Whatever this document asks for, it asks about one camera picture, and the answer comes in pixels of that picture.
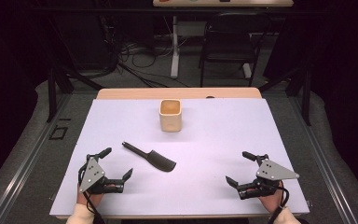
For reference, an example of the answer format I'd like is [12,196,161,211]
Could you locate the right hand-held gripper cable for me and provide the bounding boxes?
[268,183,291,224]

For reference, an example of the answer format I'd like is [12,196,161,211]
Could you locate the left hand-held gripper cable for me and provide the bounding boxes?
[77,162,106,224]

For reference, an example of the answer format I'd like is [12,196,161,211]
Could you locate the hand-held gripper cable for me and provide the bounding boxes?
[77,162,106,224]
[268,183,291,224]

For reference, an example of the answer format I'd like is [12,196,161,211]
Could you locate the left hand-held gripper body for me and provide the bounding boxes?
[77,153,125,195]

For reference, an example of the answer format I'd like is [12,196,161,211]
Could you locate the black horizontal bar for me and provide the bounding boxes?
[27,7,328,15]

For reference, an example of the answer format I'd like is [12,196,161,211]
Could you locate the grey box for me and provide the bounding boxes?
[176,21,207,38]

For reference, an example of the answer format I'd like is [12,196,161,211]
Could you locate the beige square cup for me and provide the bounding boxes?
[158,98,183,133]

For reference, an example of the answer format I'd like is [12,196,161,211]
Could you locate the white table mat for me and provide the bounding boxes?
[49,98,310,217]

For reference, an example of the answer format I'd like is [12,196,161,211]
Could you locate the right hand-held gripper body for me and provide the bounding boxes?
[237,154,300,201]

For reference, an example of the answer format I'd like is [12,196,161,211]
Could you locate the person's right hand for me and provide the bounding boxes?
[259,186,285,215]

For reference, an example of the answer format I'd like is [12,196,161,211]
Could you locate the person's left hand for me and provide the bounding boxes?
[76,189,105,208]

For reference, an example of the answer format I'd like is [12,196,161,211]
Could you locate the black metal stand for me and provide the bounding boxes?
[46,65,104,124]
[257,65,313,127]

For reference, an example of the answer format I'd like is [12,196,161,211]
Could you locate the black folding chair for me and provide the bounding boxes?
[198,12,273,89]

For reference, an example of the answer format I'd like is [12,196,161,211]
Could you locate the wooden desk with white legs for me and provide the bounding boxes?
[152,0,295,79]

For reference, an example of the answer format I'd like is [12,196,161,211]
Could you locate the wooden table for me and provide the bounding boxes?
[55,87,306,220]

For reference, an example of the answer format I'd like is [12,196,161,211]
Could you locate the bundle of floor cables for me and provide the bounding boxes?
[103,18,189,89]

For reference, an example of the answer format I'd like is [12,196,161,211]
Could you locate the aluminium floor rail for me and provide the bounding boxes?
[0,92,73,224]
[287,96,358,224]

